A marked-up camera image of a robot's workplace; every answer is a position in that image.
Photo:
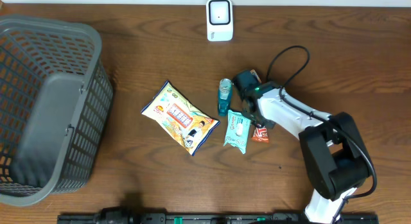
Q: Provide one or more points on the white barcode scanner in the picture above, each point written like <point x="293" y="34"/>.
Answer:
<point x="220" y="23"/>

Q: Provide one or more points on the grey plastic basket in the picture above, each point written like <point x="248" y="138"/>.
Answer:
<point x="55" y="101"/>

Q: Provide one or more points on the yellow snack bag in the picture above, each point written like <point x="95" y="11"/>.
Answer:
<point x="185" y="123"/>

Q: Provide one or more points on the teal wet wipes pack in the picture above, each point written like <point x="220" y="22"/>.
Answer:
<point x="237" y="133"/>

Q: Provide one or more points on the red chocolate bar wrapper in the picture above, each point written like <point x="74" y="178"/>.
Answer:
<point x="260" y="134"/>

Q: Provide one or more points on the blue mouthwash bottle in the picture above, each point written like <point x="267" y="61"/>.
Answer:
<point x="224" y="96"/>

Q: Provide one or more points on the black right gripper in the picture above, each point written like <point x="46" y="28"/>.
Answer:
<point x="264" y="122"/>

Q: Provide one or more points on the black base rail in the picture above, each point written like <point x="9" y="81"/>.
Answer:
<point x="122" y="215"/>

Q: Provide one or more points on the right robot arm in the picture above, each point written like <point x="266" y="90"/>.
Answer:
<point x="336" y="159"/>

